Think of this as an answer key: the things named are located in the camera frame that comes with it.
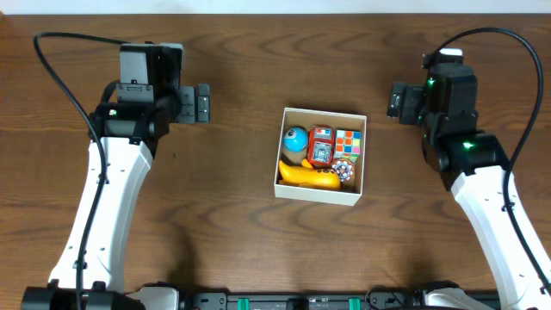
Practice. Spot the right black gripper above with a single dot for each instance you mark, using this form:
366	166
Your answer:
400	102

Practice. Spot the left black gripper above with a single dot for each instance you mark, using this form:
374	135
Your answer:
188	104

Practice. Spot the colourful puzzle cube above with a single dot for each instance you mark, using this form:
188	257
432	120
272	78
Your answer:
348	145

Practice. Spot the red toy truck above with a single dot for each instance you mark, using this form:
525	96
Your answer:
321	145

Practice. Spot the orange ribbed toy ball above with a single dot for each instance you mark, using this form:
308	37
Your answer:
344	168

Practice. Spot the blue toy ball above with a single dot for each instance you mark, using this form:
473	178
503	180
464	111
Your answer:
295	139

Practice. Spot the white cardboard box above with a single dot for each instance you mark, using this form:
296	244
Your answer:
351	190

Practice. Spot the orange white toy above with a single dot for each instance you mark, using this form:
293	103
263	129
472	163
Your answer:
306	176

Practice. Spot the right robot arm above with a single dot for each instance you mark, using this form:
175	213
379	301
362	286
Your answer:
472	165

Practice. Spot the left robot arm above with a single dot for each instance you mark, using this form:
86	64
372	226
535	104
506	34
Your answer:
134	113

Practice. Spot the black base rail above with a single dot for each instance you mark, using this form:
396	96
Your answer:
435	295

